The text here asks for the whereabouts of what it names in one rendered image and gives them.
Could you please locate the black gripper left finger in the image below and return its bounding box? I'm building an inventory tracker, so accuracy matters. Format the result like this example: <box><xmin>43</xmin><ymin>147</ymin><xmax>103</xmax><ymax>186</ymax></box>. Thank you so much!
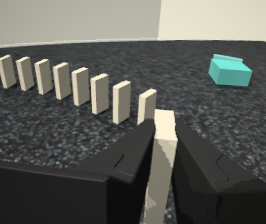
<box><xmin>0</xmin><ymin>119</ymin><xmax>156</xmax><ymax>224</ymax></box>

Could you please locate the cream domino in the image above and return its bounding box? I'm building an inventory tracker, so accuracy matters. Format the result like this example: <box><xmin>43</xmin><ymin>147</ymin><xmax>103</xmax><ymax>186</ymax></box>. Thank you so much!
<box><xmin>137</xmin><ymin>88</ymin><xmax>157</xmax><ymax>124</ymax></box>
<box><xmin>90</xmin><ymin>75</ymin><xmax>108</xmax><ymax>115</ymax></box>
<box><xmin>113</xmin><ymin>80</ymin><xmax>130</xmax><ymax>124</ymax></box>
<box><xmin>53</xmin><ymin>63</ymin><xmax>70</xmax><ymax>99</ymax></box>
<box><xmin>35</xmin><ymin>60</ymin><xmax>53</xmax><ymax>95</ymax></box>
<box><xmin>16</xmin><ymin>56</ymin><xmax>35</xmax><ymax>91</ymax></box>
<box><xmin>72</xmin><ymin>68</ymin><xmax>90</xmax><ymax>105</ymax></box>
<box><xmin>144</xmin><ymin>109</ymin><xmax>177</xmax><ymax>224</ymax></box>
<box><xmin>0</xmin><ymin>55</ymin><xmax>16</xmax><ymax>88</ymax></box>

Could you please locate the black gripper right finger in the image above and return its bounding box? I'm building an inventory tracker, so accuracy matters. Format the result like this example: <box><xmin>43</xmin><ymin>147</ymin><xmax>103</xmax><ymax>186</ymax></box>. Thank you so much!
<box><xmin>172</xmin><ymin>120</ymin><xmax>266</xmax><ymax>224</ymax></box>

